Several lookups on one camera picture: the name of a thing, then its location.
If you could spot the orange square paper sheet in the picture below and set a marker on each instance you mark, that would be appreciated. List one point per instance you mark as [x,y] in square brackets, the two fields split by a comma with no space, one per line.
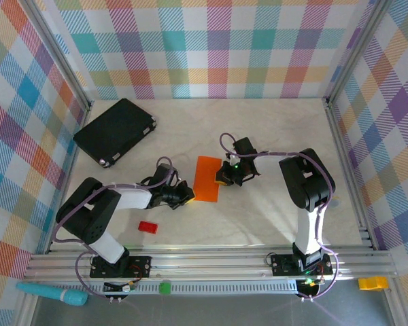
[206,180]

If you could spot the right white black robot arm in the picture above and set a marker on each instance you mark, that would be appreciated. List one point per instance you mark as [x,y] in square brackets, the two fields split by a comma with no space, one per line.
[306,183]

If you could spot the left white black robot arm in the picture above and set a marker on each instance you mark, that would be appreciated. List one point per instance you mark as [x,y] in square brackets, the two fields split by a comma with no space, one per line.
[88,217]

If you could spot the red plastic block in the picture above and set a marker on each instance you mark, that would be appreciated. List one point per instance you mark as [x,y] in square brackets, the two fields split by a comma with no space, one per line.
[148,227]

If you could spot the black flat case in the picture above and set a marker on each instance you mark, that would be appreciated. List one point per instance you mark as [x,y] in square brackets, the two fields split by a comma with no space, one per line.
[114,130]

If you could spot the small green block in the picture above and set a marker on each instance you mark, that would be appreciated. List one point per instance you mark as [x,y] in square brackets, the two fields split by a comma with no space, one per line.
[165,287]

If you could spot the teal toy microphone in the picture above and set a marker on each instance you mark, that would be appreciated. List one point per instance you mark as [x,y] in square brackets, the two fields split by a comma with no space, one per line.
[54,293]

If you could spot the yellow plastic block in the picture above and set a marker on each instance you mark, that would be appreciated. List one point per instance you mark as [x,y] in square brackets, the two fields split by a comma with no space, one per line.
[372,283]

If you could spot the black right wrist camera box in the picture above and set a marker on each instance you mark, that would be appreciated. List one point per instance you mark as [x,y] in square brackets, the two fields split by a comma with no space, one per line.
[244,146]

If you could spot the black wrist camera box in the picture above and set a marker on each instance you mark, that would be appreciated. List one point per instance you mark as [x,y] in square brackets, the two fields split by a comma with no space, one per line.
[244,146]
[165,174]

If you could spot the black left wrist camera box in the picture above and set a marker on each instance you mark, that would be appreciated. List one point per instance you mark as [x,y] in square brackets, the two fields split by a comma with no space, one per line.
[165,174]

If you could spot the aluminium profile frame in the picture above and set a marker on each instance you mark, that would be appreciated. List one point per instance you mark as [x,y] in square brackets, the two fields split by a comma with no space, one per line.
[207,268]

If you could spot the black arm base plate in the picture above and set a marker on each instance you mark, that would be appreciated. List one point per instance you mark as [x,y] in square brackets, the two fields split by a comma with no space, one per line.
[139,266]
[280,265]

